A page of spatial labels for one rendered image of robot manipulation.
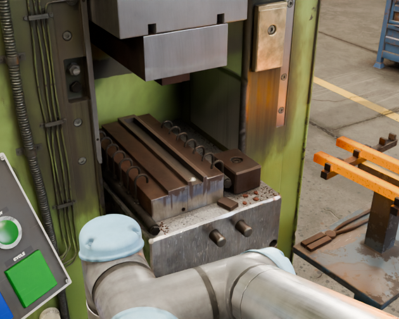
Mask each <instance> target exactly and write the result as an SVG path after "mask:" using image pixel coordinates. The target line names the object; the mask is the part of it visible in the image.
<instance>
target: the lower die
mask: <svg viewBox="0 0 399 319"><path fill-rule="evenodd" d="M133 117H134V118H135V119H137V120H138V121H139V122H140V123H142V124H143V125H144V126H145V127H146V128H147V129H148V130H149V131H151V132H152V133H153V134H154V135H156V136H157V138H159V139H160V140H161V141H162V142H164V143H165V144H166V145H167V146H168V147H169V148H170V149H171V150H173V151H174V152H175V153H176V154H178V155H179V156H180V157H181V158H182V159H183V160H184V161H185V162H187V163H188V164H189V165H190V166H192V167H193V168H194V169H195V170H196V171H197V172H198V173H199V174H201V175H202V176H203V182H202V183H199V184H196V185H192V183H191V180H190V179H189V178H187V177H186V176H185V175H184V174H183V173H182V172H181V171H180V170H179V169H178V168H177V167H175V166H174V165H173V164H172V163H171V162H170V161H169V160H168V159H166V157H164V156H163V155H162V154H161V153H160V152H159V151H158V150H156V149H155V148H154V147H153V146H152V145H151V144H150V143H149V142H148V141H147V140H146V139H144V138H143V137H142V136H141V135H140V134H139V133H137V132H136V131H135V130H134V129H133V128H132V127H131V126H130V125H129V124H128V123H127V122H126V121H124V120H125V119H129V118H133ZM161 125H162V124H161V123H160V122H159V121H158V120H157V119H156V118H154V117H153V116H151V115H150V114H149V113H148V114H145V115H140V116H136V115H129V116H124V117H121V118H118V121H117V122H112V123H107V124H104V125H101V127H102V128H99V130H102V131H103V132H105V134H106V137H109V138H111V140H112V143H114V144H116V145H117V146H118V148H119V150H121V151H123V152H124V153H125V157H126V158H130V159H131V160H132V162H133V165H136V166H138V167H139V168H140V169H141V173H144V174H146V175H147V176H148V178H149V182H148V183H146V177H144V176H142V177H139V178H138V179H137V181H136V185H137V198H138V202H139V204H140V205H141V206H142V207H143V208H144V209H145V210H146V211H147V213H148V214H149V215H150V216H151V217H152V218H153V219H154V221H155V222H158V221H160V220H164V219H166V218H170V217H172V216H175V215H179V214H181V213H185V212H187V211H191V210H194V209H196V208H200V207H202V206H206V205H208V204H212V203H215V202H217V201H218V200H219V199H221V198H223V191H224V174H223V173H222V172H221V171H220V170H219V169H217V168H216V167H215V166H213V169H210V167H211V165H212V164H211V163H210V162H209V161H207V160H206V159H205V158H204V161H201V158H202V156H201V155H200V154H199V153H197V152H196V151H195V154H193V148H191V147H190V146H189V145H186V147H184V143H185V142H184V141H183V140H181V139H180V138H178V140H176V137H177V136H176V135H175V134H174V133H173V132H170V134H168V131H169V129H168V128H167V127H165V126H163V128H161ZM108 144H110V141H109V140H108V139H105V140H103V141H102V142H101V151H102V159H103V163H104V164H105V165H106V157H105V148H106V146H107V145H108ZM115 151H117V149H116V147H115V146H110V147H109V148H108V165H109V167H110V170H111V172H112V173H113V168H112V161H111V157H112V154H113V153H114V152H115ZM123 158H124V157H123V154H122V153H117V154H116V155H115V157H114V162H115V174H116V175H117V179H118V180H119V181H120V177H119V169H118V164H119V162H120V161H121V160H122V159H123ZM129 167H130V161H129V160H125V161H123V162H122V164H121V169H122V182H123V185H124V187H125V188H126V189H127V181H126V171H127V169H128V168H129ZM141 173H140V174H141ZM137 175H138V169H137V168H132V169H131V170H130V171H129V188H130V193H131V194H132V195H133V197H134V179H135V177H136V176H137ZM134 198H135V197H134ZM182 208H185V211H182Z"/></svg>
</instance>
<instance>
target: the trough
mask: <svg viewBox="0 0 399 319"><path fill-rule="evenodd" d="M124 121H126V122H127V123H128V124H129V125H130V126H131V127H132V128H133V129H134V130H135V131H136V132H137V133H139V134H140V135H141V136H142V137H143V138H144V139H146V140H147V141H148V142H149V143H150V144H151V145H152V146H153V147H154V148H155V149H156V150H158V151H159V152H160V153H161V154H162V155H163V156H164V157H166V159H168V160H169V161H170V162H171V163H172V164H173V165H174V166H175V167H177V168H178V169H179V170H180V171H181V172H182V173H183V174H184V175H185V176H186V177H187V178H190V177H195V178H196V180H195V181H191V183H192V185H196V184H199V183H202V182H203V176H202V175H201V174H199V173H198V172H197V171H196V170H195V169H194V168H193V167H192V166H190V165H189V164H188V163H187V162H185V161H184V160H183V159H182V158H181V157H180V156H179V155H178V154H176V153H175V152H174V151H173V150H171V149H170V148H169V147H168V146H167V145H166V144H165V143H164V142H162V141H161V140H160V139H159V138H157V136H156V135H154V134H153V133H152V132H151V131H149V130H148V129H147V128H146V127H145V126H144V125H143V124H142V123H140V122H139V121H138V120H137V119H135V118H134V117H133V118H129V119H125V120H124Z"/></svg>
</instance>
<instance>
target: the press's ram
mask: <svg viewBox="0 0 399 319"><path fill-rule="evenodd" d="M247 10H248V0H87V13H88V20H90V21H92V22H93V23H95V24H96V25H98V26H100V27H101V28H103V29H105V30H106V31H107V32H109V33H111V34H112V35H114V36H115V37H117V38H119V39H127V38H131V37H139V36H144V35H148V30H149V31H151V32H153V33H155V34H159V33H164V32H171V31H176V30H184V29H188V28H196V27H204V26H208V25H216V24H217V21H218V22H221V23H228V22H236V21H240V20H246V19H247Z"/></svg>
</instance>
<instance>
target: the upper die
mask: <svg viewBox="0 0 399 319"><path fill-rule="evenodd" d="M89 33H90V40H91V43H92V44H94V45H95V46H96V47H98V48H99V49H100V50H102V51H103V52H105V53H106V54H107V55H109V56H110V57H112V58H113V59H114V60H116V61H117V62H119V63H120V64H121V65H123V66H124V67H126V68H127V69H128V70H130V71H131V72H132V73H134V74H136V75H137V76H138V77H140V78H141V79H143V80H144V81H145V82H147V81H150V80H157V79H161V78H167V77H173V76H176V75H182V74H186V73H192V72H198V71H202V70H207V69H211V68H217V67H221V66H226V65H227V34H228V23H221V22H218V21H217V24H216V25H208V26H204V27H196V28H188V29H184V30H176V31H171V32H164V33H159V34H155V33H153V32H151V31H149V30H148V35H144V36H139V37H131V38H127V39H119V38H117V37H115V36H114V35H112V34H111V33H109V32H107V31H106V30H105V29H103V28H101V27H100V26H98V25H96V24H95V23H93V22H92V21H90V20H89Z"/></svg>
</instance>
